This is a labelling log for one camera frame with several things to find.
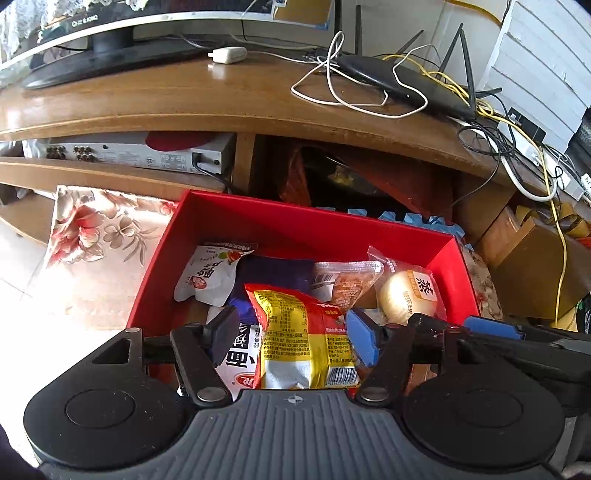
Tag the wooden television stand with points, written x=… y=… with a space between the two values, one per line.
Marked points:
x=184 y=99

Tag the silver audio receiver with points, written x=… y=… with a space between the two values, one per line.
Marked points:
x=138 y=157

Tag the round bun packet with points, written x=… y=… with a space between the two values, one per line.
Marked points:
x=406 y=295

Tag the white red noodle packet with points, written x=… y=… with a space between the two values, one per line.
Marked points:
x=242 y=353

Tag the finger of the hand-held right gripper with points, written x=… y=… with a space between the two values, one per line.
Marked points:
x=489 y=328

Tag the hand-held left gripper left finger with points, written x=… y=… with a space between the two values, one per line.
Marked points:
x=224 y=330

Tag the blue foil snack packet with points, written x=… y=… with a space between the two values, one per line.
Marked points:
x=277 y=274

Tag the blue foam mat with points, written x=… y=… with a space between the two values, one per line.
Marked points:
x=415 y=221

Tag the white power adapter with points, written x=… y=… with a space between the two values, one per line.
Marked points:
x=227 y=55

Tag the orange clear noodle packet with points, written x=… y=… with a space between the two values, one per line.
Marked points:
x=351 y=286

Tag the black television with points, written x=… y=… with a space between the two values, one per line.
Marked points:
x=115 y=50

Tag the red bag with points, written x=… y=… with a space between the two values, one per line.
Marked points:
x=383 y=180

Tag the red round disc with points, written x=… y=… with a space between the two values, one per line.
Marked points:
x=180 y=141

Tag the red cardboard box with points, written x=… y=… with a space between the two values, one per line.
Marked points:
x=277 y=221

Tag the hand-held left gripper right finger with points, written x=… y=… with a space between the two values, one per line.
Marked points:
x=362 y=337

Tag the white snack packet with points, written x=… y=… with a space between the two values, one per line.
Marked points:
x=203 y=277

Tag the black router with antennas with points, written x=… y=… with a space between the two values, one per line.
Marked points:
x=406 y=81

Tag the brown cardboard box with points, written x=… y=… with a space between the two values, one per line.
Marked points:
x=531 y=272

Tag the brown framed board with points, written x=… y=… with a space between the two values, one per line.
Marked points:
x=302 y=13

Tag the yellow red snack packet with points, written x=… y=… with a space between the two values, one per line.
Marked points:
x=300 y=341

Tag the white power strip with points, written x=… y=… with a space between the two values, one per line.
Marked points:
x=526 y=152

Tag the white slatted panel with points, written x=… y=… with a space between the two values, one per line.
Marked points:
x=545 y=60

